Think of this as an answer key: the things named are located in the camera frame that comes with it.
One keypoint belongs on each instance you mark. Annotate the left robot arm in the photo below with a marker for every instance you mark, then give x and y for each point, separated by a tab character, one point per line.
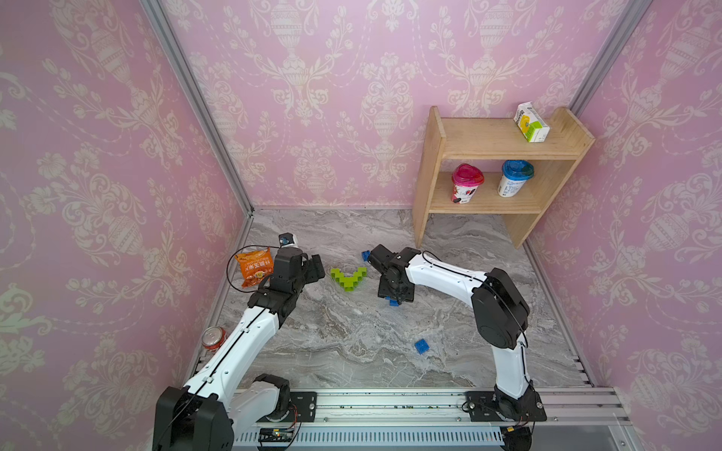
205	413

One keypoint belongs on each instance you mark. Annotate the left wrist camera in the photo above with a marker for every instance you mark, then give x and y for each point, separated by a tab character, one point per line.
287	239

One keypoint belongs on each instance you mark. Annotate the green 2x4 lego brick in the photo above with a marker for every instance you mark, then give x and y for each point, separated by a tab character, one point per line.
350	283

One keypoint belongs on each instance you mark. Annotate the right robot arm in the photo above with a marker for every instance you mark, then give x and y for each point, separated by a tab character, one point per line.
500	311

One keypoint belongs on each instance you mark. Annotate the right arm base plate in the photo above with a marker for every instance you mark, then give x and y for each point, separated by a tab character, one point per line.
494	406

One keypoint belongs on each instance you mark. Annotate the red soda can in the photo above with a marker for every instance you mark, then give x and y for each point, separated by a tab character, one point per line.
213	338

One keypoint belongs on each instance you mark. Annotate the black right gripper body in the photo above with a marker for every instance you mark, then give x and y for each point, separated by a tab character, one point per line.
388	289

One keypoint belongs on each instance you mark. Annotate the pink lid yogurt cup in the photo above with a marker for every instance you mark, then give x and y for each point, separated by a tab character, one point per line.
466	180

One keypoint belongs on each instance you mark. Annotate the orange snack bag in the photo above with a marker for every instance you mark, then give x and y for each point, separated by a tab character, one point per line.
255	266

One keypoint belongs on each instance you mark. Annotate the white green carton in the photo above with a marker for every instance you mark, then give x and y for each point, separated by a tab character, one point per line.
532	126

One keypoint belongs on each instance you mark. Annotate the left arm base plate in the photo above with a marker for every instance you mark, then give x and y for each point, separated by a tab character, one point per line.
298	407

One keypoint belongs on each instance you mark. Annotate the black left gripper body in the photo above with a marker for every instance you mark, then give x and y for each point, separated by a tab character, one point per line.
311	271

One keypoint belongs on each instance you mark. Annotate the blue 2x2 lego front right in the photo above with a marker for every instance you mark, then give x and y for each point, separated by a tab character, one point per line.
422	346

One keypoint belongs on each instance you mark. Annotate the aluminium front rail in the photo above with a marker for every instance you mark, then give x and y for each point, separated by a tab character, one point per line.
582	418

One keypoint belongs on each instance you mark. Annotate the blue lid yogurt cup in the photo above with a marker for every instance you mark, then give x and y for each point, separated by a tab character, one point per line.
515	174

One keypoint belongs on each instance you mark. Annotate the wooden shelf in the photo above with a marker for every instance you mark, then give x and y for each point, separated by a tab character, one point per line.
487	143

